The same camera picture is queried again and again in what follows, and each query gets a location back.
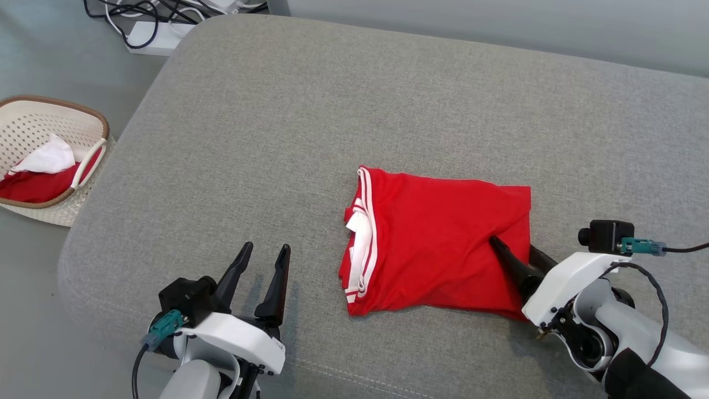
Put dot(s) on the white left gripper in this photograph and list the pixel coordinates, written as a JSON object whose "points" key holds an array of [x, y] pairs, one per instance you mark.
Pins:
{"points": [[243, 338]]}

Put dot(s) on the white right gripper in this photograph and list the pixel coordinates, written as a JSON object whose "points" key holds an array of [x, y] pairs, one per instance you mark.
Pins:
{"points": [[570, 277]]}

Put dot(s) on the red Bulls jersey white sleeves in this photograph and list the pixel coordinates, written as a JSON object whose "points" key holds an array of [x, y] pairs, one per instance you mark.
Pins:
{"points": [[443, 238]]}

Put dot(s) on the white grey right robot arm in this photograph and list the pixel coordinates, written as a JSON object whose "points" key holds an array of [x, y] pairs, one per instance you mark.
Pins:
{"points": [[637, 338]]}

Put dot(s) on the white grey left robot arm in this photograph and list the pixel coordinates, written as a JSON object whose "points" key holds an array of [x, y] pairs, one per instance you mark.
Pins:
{"points": [[194, 382]]}

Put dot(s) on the red garment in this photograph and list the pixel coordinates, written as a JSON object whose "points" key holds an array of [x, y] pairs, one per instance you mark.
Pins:
{"points": [[33, 188]]}

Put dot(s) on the grey fabric sofa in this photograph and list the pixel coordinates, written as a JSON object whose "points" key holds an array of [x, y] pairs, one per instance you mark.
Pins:
{"points": [[332, 111]]}

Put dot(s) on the cream perforated laundry basket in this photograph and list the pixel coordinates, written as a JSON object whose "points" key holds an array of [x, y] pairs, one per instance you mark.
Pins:
{"points": [[33, 119]]}

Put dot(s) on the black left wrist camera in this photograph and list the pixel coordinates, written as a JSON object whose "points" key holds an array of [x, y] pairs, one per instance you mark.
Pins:
{"points": [[185, 299]]}

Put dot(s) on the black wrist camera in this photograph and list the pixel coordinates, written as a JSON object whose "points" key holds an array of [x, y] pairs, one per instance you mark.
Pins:
{"points": [[185, 299], [606, 237]]}

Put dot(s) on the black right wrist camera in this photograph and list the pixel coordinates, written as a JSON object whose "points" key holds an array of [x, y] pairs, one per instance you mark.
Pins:
{"points": [[606, 237]]}

